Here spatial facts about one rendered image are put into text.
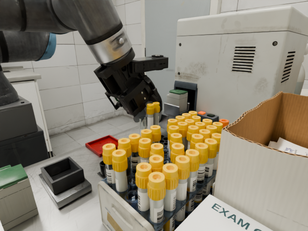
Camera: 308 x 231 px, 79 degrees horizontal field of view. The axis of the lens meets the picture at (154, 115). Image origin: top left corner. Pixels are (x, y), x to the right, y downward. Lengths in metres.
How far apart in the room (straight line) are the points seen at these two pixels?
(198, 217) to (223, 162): 0.06
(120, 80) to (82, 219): 0.24
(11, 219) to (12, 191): 0.04
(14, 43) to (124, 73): 0.35
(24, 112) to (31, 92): 1.38
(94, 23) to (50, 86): 2.35
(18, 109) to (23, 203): 0.32
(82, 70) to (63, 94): 0.41
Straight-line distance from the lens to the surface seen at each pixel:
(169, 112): 0.54
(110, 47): 0.35
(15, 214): 0.33
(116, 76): 0.37
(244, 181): 0.21
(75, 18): 0.35
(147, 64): 0.41
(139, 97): 0.40
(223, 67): 0.51
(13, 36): 0.64
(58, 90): 2.70
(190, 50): 0.55
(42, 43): 0.66
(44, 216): 0.34
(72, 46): 2.74
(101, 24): 0.34
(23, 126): 0.61
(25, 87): 1.97
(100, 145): 0.47
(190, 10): 2.12
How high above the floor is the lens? 1.10
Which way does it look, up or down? 20 degrees down
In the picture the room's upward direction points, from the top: straight up
